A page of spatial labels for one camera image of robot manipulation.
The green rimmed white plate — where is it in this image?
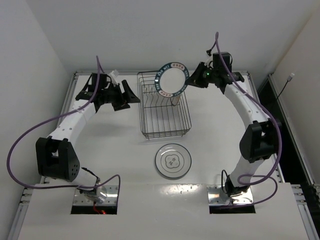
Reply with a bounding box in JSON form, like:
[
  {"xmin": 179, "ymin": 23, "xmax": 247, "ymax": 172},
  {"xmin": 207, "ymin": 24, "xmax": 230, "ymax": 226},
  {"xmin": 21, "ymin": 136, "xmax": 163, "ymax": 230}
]
[{"xmin": 154, "ymin": 62, "xmax": 190, "ymax": 98}]

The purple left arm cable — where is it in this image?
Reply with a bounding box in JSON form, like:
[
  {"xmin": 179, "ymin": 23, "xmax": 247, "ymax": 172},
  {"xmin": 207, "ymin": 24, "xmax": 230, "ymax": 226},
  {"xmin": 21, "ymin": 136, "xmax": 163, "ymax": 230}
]
[{"xmin": 6, "ymin": 55, "xmax": 121, "ymax": 198}]

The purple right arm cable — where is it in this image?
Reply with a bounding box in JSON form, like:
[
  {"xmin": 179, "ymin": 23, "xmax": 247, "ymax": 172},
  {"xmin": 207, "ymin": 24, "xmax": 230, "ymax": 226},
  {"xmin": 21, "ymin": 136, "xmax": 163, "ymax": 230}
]
[{"xmin": 205, "ymin": 31, "xmax": 283, "ymax": 208}]

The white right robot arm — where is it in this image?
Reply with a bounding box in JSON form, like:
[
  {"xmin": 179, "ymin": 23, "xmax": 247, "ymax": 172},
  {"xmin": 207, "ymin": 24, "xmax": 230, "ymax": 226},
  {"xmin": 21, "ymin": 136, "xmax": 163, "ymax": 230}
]
[{"xmin": 128, "ymin": 50, "xmax": 282, "ymax": 197}]

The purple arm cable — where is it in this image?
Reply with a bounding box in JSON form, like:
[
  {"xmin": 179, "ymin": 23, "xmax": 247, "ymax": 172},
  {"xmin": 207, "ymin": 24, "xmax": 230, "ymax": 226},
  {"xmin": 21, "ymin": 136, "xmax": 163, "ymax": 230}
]
[
  {"xmin": 6, "ymin": 55, "xmax": 121, "ymax": 198},
  {"xmin": 205, "ymin": 31, "xmax": 283, "ymax": 208}
]

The black wall cable with plug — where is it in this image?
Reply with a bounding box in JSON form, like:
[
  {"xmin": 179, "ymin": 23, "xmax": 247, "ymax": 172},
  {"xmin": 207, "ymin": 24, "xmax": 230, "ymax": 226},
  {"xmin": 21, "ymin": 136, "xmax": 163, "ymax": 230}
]
[{"xmin": 275, "ymin": 72, "xmax": 295, "ymax": 101}]

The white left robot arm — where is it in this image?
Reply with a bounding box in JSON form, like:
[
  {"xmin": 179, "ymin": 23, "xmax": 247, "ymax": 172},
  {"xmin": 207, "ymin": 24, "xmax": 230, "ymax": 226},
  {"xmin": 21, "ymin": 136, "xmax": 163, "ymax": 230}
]
[{"xmin": 35, "ymin": 70, "xmax": 139, "ymax": 203}]

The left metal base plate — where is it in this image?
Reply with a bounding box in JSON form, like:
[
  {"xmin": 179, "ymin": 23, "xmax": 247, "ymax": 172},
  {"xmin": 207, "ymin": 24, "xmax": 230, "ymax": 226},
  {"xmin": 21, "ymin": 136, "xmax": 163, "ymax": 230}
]
[{"xmin": 73, "ymin": 185, "xmax": 119, "ymax": 207}]

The metal base plate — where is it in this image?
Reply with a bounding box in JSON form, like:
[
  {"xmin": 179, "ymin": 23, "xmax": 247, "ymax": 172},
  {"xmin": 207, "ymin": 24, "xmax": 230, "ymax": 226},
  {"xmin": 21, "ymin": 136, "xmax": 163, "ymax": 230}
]
[
  {"xmin": 73, "ymin": 185, "xmax": 119, "ymax": 207},
  {"xmin": 206, "ymin": 185, "xmax": 254, "ymax": 207}
]

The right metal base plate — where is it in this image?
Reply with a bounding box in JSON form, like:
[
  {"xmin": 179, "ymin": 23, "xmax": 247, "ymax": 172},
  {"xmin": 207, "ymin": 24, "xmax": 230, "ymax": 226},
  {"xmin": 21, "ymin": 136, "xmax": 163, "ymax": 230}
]
[{"xmin": 206, "ymin": 185, "xmax": 254, "ymax": 207}]

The grey wire dish rack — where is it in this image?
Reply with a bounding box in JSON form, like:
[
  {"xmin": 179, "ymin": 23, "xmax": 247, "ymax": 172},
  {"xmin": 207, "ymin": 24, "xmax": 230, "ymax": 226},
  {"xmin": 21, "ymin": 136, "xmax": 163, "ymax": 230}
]
[{"xmin": 136, "ymin": 71, "xmax": 192, "ymax": 140}]

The grey rimmed clear plate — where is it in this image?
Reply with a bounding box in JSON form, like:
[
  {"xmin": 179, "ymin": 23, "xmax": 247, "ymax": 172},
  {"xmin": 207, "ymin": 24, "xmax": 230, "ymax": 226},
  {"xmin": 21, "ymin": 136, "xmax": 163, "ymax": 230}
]
[{"xmin": 154, "ymin": 143, "xmax": 192, "ymax": 180}]

